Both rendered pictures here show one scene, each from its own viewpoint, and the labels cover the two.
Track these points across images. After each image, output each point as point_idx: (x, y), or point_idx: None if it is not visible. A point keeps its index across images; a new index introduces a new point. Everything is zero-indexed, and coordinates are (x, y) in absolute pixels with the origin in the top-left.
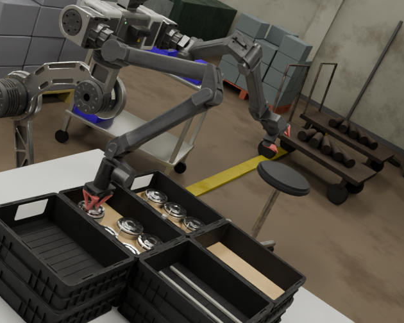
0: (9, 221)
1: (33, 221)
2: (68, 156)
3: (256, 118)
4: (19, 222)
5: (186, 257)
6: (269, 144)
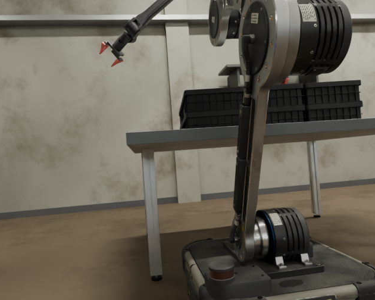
0: (341, 95)
1: (320, 102)
2: (202, 128)
3: (137, 35)
4: (332, 99)
5: None
6: (121, 58)
